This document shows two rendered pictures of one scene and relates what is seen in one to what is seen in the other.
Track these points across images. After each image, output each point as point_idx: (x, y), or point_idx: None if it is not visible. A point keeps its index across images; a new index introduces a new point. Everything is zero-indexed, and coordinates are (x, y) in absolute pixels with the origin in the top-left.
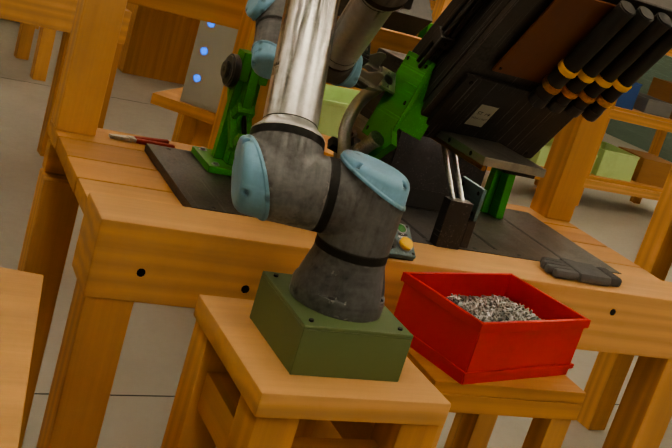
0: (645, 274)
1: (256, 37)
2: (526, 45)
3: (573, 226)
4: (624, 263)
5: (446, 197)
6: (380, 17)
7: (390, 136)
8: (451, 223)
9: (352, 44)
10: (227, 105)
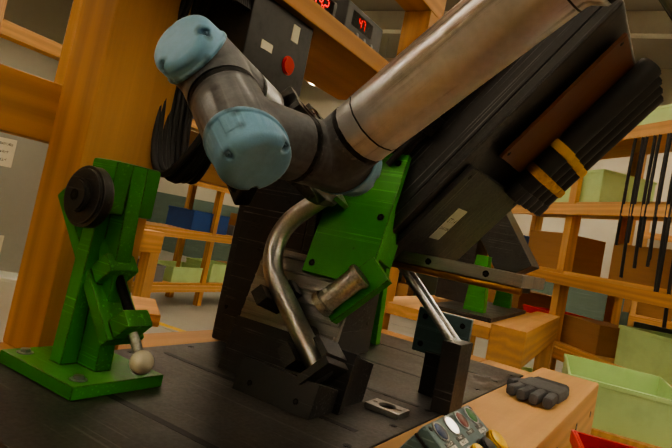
0: (503, 366)
1: (214, 105)
2: (548, 118)
3: (390, 331)
4: (477, 359)
5: (448, 342)
6: (558, 26)
7: (379, 269)
8: (459, 377)
9: (449, 98)
10: (80, 262)
